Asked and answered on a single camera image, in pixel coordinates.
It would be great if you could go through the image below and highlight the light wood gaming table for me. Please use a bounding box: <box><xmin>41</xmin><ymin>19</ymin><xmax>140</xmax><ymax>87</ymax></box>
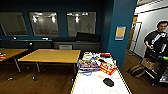
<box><xmin>69</xmin><ymin>51</ymin><xmax>133</xmax><ymax>94</ymax></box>

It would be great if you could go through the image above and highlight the short wooden table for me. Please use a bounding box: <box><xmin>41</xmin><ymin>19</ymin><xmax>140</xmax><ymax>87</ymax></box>
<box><xmin>0</xmin><ymin>48</ymin><xmax>30</xmax><ymax>74</ymax></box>

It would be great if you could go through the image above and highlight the small orange red object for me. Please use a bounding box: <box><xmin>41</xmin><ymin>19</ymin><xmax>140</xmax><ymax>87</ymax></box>
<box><xmin>0</xmin><ymin>53</ymin><xmax>7</xmax><ymax>61</ymax></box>

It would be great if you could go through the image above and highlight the white bowl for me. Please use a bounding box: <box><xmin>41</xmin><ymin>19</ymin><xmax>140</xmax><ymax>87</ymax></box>
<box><xmin>82</xmin><ymin>51</ymin><xmax>96</xmax><ymax>61</ymax></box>

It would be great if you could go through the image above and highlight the dark sofa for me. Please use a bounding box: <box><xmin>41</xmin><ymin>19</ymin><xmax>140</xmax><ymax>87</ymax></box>
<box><xmin>52</xmin><ymin>32</ymin><xmax>102</xmax><ymax>52</ymax></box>

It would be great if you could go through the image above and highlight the long wooden table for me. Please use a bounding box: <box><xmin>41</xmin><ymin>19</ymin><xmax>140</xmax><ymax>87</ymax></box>
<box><xmin>17</xmin><ymin>48</ymin><xmax>82</xmax><ymax>81</ymax></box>

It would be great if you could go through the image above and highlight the brown backpack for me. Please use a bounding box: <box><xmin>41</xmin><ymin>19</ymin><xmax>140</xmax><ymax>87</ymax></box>
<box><xmin>128</xmin><ymin>64</ymin><xmax>146</xmax><ymax>79</ymax></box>

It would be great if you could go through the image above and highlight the person in dark shirt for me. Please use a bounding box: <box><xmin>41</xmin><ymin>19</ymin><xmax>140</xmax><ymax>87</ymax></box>
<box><xmin>143</xmin><ymin>20</ymin><xmax>168</xmax><ymax>60</ymax></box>

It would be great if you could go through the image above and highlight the red black flat box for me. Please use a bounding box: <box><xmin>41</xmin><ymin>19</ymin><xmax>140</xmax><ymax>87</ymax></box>
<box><xmin>100</xmin><ymin>52</ymin><xmax>112</xmax><ymax>57</ymax></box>

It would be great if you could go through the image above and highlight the dark framed window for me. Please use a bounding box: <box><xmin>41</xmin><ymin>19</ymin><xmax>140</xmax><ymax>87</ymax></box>
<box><xmin>66</xmin><ymin>11</ymin><xmax>97</xmax><ymax>38</ymax></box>
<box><xmin>0</xmin><ymin>12</ymin><xmax>29</xmax><ymax>37</ymax></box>
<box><xmin>28</xmin><ymin>11</ymin><xmax>60</xmax><ymax>38</ymax></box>

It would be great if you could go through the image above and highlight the yellow wall sign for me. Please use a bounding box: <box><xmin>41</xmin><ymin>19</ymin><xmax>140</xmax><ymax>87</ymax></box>
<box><xmin>114</xmin><ymin>25</ymin><xmax>127</xmax><ymax>42</ymax></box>

